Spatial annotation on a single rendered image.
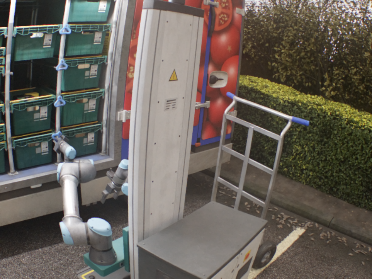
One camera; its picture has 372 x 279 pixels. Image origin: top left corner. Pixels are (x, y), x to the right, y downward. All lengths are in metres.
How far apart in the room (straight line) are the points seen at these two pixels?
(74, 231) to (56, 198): 0.98
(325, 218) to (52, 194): 2.64
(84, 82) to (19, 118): 0.62
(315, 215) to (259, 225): 1.93
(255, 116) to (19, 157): 3.03
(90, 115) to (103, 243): 1.30
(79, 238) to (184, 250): 0.50
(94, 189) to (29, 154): 0.65
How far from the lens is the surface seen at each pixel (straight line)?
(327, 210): 3.56
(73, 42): 2.36
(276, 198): 3.55
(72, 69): 2.38
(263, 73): 6.46
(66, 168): 1.75
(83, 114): 2.51
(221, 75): 3.28
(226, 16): 3.22
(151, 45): 1.18
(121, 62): 2.40
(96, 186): 2.58
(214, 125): 3.31
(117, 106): 2.46
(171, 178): 1.47
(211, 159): 3.45
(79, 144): 2.56
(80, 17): 2.38
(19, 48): 2.20
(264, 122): 4.17
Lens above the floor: 1.63
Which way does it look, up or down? 18 degrees down
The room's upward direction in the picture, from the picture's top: 6 degrees clockwise
